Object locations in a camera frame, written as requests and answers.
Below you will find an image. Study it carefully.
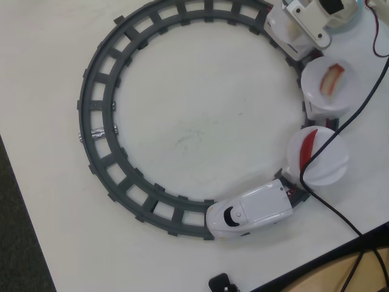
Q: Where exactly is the white Shinkansen toy locomotive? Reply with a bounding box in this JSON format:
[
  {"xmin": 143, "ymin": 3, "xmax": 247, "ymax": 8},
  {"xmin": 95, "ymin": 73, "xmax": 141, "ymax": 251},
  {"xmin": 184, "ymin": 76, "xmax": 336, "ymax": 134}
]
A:
[{"xmin": 205, "ymin": 178, "xmax": 295, "ymax": 242}]

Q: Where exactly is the beige sushi piece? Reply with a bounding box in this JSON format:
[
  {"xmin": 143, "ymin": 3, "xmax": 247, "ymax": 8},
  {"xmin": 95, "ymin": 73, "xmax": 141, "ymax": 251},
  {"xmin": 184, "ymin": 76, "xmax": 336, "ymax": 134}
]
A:
[{"xmin": 287, "ymin": 23, "xmax": 305, "ymax": 42}]

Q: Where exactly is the grey circular toy train track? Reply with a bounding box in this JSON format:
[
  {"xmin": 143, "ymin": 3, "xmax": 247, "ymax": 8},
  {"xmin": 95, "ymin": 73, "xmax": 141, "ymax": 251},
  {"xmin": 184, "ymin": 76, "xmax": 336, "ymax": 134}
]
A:
[{"xmin": 76, "ymin": 0, "xmax": 340, "ymax": 242}]

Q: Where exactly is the thin motor wire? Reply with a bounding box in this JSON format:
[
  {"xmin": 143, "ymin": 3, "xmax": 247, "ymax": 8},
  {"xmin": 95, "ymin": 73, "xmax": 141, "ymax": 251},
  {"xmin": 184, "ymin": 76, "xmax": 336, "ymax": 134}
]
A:
[{"xmin": 372, "ymin": 9, "xmax": 389, "ymax": 58}]

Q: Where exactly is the black clamp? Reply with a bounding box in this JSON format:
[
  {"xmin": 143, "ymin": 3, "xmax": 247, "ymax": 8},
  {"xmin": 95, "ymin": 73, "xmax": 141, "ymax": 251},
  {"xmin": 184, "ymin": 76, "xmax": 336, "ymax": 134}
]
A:
[{"xmin": 208, "ymin": 273, "xmax": 241, "ymax": 292}]

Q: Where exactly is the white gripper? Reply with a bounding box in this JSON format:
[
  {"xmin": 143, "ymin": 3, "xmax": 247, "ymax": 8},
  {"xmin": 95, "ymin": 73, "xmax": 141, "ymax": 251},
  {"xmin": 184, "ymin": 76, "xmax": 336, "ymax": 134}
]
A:
[{"xmin": 282, "ymin": 0, "xmax": 364, "ymax": 50}]

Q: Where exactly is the thick black cable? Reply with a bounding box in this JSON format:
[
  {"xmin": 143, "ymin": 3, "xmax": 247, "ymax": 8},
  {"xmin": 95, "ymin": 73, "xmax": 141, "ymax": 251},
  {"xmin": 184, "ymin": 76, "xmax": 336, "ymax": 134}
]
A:
[{"xmin": 299, "ymin": 56, "xmax": 389, "ymax": 292}]

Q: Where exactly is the shrimp sushi piece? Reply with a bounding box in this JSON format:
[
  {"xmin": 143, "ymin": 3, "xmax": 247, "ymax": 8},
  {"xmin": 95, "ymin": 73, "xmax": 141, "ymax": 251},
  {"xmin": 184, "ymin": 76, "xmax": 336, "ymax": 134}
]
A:
[{"xmin": 320, "ymin": 63, "xmax": 346, "ymax": 96}]

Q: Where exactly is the red tuna sushi piece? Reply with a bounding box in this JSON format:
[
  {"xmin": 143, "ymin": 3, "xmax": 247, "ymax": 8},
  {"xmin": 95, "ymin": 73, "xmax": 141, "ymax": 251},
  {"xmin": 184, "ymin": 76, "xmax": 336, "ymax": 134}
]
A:
[{"xmin": 299, "ymin": 128, "xmax": 319, "ymax": 171}]

